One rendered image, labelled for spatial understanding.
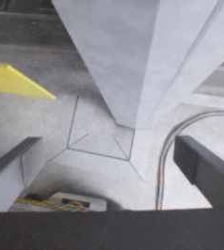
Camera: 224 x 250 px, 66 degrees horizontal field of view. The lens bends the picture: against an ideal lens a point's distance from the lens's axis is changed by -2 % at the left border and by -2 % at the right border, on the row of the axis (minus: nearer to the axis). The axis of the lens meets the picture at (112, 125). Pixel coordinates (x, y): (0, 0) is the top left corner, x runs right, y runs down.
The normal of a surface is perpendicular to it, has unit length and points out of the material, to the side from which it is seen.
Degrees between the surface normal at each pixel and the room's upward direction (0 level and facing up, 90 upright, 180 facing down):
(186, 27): 90
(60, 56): 0
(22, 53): 0
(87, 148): 7
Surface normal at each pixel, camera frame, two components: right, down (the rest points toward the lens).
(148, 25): -0.30, 0.95
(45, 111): -0.11, -0.14
